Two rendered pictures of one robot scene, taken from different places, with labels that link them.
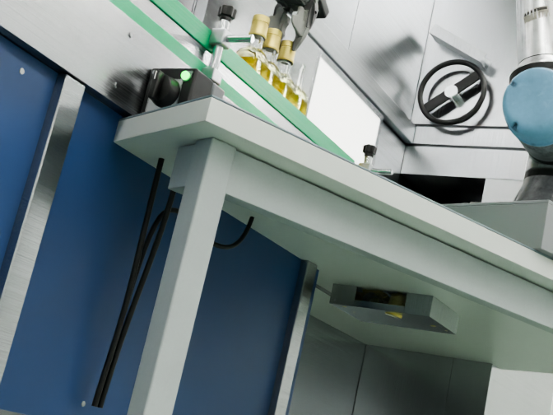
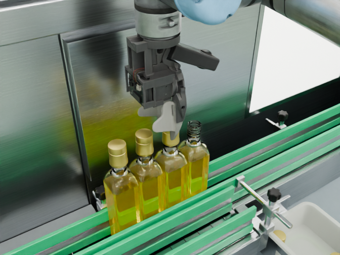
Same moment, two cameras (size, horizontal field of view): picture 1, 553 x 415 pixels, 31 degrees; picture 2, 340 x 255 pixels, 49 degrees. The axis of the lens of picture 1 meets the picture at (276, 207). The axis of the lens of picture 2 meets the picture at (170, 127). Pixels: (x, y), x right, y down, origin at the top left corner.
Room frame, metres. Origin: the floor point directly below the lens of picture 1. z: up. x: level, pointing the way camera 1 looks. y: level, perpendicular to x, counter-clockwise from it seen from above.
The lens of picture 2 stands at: (1.37, -0.22, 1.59)
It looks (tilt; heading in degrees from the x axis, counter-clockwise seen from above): 36 degrees down; 26
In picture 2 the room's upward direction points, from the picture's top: straight up
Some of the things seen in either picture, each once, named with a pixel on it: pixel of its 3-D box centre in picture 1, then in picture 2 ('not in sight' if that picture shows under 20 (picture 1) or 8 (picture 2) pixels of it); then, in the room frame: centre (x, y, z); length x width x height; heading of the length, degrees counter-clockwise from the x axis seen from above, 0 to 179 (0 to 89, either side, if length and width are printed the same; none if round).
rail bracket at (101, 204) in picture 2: not in sight; (100, 204); (1.83, 0.19, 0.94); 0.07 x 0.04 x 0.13; 59
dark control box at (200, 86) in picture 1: (181, 105); not in sight; (1.35, 0.16, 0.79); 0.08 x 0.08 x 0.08; 59
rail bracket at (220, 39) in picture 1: (231, 45); not in sight; (1.45, 0.13, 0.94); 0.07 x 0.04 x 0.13; 59
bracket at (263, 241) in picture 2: not in sight; (251, 227); (2.00, -0.13, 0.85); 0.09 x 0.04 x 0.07; 59
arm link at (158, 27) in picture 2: not in sight; (159, 20); (1.89, 0.06, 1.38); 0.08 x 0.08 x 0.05
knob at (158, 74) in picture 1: (160, 88); not in sight; (1.30, 0.19, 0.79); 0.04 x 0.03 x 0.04; 59
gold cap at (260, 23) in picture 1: (259, 27); (117, 153); (1.81, 0.11, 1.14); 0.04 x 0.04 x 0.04
